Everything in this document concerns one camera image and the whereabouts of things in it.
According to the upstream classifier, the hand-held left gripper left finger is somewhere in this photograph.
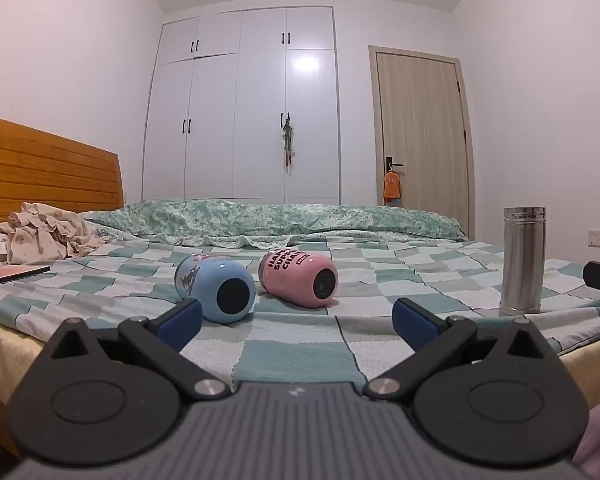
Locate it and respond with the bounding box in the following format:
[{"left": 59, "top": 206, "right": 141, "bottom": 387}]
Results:
[{"left": 45, "top": 299, "right": 232, "bottom": 404}]

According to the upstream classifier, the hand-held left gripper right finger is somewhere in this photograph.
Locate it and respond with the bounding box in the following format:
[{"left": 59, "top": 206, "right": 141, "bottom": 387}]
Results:
[{"left": 363, "top": 298, "right": 556, "bottom": 403}]

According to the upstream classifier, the blue cup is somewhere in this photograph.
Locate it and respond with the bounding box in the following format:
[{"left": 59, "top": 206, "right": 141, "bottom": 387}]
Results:
[{"left": 174, "top": 254, "right": 257, "bottom": 324}]

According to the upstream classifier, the pink cup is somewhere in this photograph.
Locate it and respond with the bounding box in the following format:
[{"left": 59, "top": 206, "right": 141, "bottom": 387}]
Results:
[{"left": 258, "top": 249, "right": 340, "bottom": 309}]

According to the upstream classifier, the stainless steel cup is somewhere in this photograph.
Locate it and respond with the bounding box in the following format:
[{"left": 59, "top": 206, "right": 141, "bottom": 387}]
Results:
[{"left": 499, "top": 206, "right": 547, "bottom": 317}]

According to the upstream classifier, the checkered bed sheet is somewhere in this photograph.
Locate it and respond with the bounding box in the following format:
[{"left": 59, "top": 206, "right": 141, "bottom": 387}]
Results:
[{"left": 0, "top": 236, "right": 600, "bottom": 402}]

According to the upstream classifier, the green floral quilt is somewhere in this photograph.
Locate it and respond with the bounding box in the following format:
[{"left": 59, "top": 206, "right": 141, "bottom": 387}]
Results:
[{"left": 80, "top": 199, "right": 469, "bottom": 252}]

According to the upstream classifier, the orange hanging toy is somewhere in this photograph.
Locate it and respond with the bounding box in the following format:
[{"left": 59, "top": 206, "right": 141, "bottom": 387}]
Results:
[{"left": 383, "top": 170, "right": 401, "bottom": 206}]

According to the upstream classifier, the crumpled beige cloth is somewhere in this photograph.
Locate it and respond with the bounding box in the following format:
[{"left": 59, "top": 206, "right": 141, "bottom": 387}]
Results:
[{"left": 6, "top": 202, "right": 110, "bottom": 265}]

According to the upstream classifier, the pink flat book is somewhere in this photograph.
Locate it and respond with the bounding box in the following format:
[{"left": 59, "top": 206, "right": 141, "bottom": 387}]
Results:
[{"left": 0, "top": 264, "right": 51, "bottom": 289}]

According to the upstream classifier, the yellow mattress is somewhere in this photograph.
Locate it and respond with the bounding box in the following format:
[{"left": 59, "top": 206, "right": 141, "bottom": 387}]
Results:
[{"left": 0, "top": 305, "right": 600, "bottom": 413}]

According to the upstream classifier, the light wooden door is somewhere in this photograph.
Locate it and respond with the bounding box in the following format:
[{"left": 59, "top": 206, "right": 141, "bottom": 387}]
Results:
[{"left": 368, "top": 45, "right": 477, "bottom": 235}]

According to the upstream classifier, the wooden bed headboard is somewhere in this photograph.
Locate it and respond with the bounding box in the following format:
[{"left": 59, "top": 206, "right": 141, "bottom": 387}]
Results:
[{"left": 0, "top": 113, "right": 125, "bottom": 227}]

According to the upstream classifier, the green hanging ornament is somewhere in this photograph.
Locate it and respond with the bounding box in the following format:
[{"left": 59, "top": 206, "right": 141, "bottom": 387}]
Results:
[{"left": 280, "top": 115, "right": 297, "bottom": 169}]

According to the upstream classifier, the white wardrobe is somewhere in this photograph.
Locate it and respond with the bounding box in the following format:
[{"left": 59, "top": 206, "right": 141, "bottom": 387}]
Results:
[{"left": 141, "top": 6, "right": 342, "bottom": 206}]

